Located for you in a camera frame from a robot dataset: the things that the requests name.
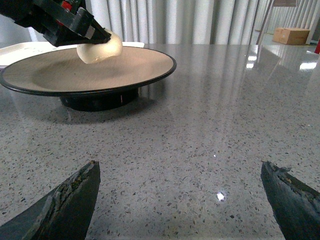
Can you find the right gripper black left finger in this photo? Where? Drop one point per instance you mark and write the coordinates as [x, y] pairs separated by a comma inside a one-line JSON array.
[[65, 213]]

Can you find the metal stand leg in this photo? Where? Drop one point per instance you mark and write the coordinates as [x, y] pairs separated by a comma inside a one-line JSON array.
[[265, 22]]

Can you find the white plastic tray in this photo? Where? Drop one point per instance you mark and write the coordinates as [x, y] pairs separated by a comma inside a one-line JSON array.
[[20, 51]]

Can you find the grey pleated curtain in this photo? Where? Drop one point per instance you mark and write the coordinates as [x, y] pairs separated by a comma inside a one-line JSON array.
[[220, 22]]

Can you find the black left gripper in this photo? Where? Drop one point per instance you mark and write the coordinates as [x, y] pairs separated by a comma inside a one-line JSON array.
[[61, 22]]

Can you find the red object at edge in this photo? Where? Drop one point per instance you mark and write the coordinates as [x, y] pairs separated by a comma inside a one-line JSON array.
[[317, 49]]

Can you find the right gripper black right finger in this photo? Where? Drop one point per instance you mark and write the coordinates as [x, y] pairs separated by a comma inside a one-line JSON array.
[[295, 205]]

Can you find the cardboard box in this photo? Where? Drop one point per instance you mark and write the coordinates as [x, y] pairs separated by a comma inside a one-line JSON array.
[[290, 36]]

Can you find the white steamed bun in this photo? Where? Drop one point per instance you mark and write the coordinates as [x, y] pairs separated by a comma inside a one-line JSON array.
[[95, 53]]

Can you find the beige plate black rim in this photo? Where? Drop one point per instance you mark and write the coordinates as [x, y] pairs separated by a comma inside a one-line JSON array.
[[106, 85]]

